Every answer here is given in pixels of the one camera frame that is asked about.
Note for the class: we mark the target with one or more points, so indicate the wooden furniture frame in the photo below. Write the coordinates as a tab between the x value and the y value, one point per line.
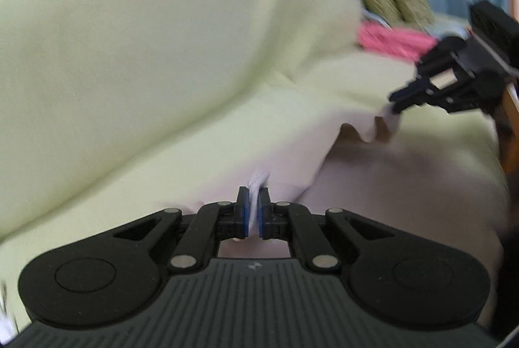
509	137

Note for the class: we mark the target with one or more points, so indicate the pink towel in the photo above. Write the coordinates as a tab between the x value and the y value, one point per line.
389	40

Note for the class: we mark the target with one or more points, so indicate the green covered sofa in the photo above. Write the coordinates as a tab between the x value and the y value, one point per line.
142	60

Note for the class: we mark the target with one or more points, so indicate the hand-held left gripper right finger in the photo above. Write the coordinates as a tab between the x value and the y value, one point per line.
265	216

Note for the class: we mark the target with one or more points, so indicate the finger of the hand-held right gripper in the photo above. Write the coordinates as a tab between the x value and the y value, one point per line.
407	96

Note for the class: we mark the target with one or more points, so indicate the beige garment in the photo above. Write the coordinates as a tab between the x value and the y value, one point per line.
385	190

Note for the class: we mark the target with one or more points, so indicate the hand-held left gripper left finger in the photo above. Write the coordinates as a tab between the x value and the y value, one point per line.
243	215

